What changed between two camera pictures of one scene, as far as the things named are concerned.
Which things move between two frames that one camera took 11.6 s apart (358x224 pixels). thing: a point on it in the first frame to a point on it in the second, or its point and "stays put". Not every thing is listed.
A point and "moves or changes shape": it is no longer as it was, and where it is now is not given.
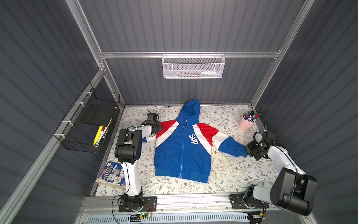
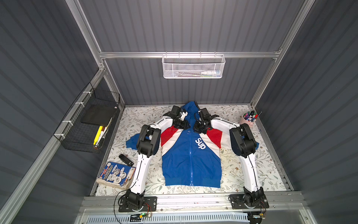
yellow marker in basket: (98, 135) stays put
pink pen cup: (247, 119) stays put
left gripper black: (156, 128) to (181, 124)
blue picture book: (112, 173) stays put
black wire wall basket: (86, 128) stays put
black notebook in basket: (100, 114) stays put
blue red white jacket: (183, 146) moves or changes shape
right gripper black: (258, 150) to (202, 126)
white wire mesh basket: (193, 66) stays put
